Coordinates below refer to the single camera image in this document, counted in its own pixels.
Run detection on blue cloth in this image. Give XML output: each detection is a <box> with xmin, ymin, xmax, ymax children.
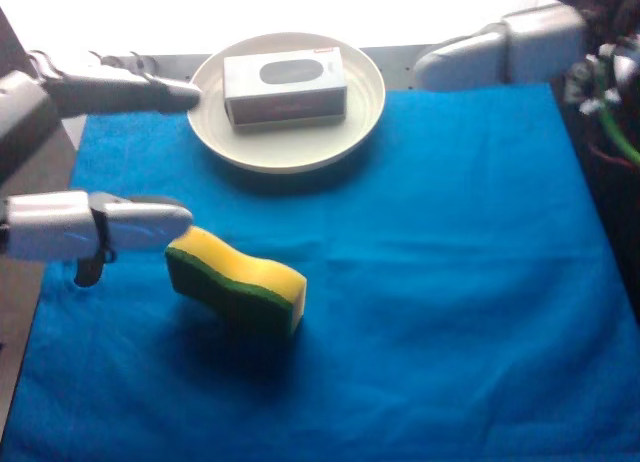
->
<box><xmin>0</xmin><ymin>81</ymin><xmax>640</xmax><ymax>462</ymax></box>

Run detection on white rectangular box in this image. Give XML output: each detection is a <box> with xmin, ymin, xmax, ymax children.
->
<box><xmin>222</xmin><ymin>46</ymin><xmax>349</xmax><ymax>133</ymax></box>

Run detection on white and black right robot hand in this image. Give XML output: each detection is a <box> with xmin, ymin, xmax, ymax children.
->
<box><xmin>412</xmin><ymin>4</ymin><xmax>587</xmax><ymax>91</ymax></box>

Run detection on right robot arm with cables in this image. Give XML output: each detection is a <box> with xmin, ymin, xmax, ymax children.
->
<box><xmin>562</xmin><ymin>31</ymin><xmax>640</xmax><ymax>171</ymax></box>

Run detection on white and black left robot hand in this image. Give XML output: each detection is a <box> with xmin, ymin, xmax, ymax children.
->
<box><xmin>0</xmin><ymin>49</ymin><xmax>204</xmax><ymax>288</ymax></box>

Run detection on cream round plate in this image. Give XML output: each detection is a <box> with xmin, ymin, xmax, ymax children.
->
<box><xmin>187</xmin><ymin>31</ymin><xmax>387</xmax><ymax>176</ymax></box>

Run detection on yellow and green sponge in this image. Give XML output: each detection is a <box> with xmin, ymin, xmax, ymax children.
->
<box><xmin>164</xmin><ymin>225</ymin><xmax>308</xmax><ymax>336</ymax></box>

